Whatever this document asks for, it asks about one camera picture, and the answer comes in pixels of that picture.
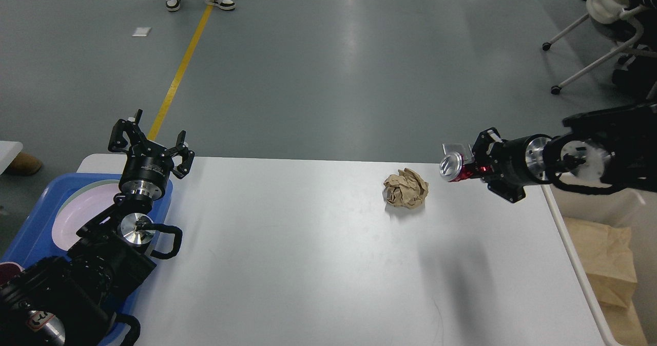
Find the left metal floor plate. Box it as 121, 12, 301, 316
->
442, 143, 472, 159

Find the red foil wrapper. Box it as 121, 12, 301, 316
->
439, 151, 490, 182

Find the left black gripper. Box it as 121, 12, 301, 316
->
108, 109, 195, 201

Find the white side table corner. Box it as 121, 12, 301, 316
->
0, 140, 23, 175

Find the person in dark clothes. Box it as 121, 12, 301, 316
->
612, 0, 656, 101

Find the office chair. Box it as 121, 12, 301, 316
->
542, 0, 655, 95

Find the brown paper bag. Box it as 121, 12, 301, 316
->
601, 302, 648, 345

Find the pink plate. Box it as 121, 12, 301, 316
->
51, 179, 119, 252

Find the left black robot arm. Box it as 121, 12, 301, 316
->
2, 110, 195, 345

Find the person with tan boot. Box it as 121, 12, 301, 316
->
3, 152, 43, 176

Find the blue plastic tray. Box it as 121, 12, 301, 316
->
0, 172, 174, 346

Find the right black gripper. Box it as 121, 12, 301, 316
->
471, 127, 552, 203

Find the pink mug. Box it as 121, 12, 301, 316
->
0, 261, 25, 285

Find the brown paper sheet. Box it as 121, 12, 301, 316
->
564, 217, 637, 309

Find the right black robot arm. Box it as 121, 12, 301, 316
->
460, 103, 656, 203

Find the beige plastic bin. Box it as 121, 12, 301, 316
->
542, 185, 656, 345

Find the crumpled brown paper ball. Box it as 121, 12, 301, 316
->
384, 168, 429, 209

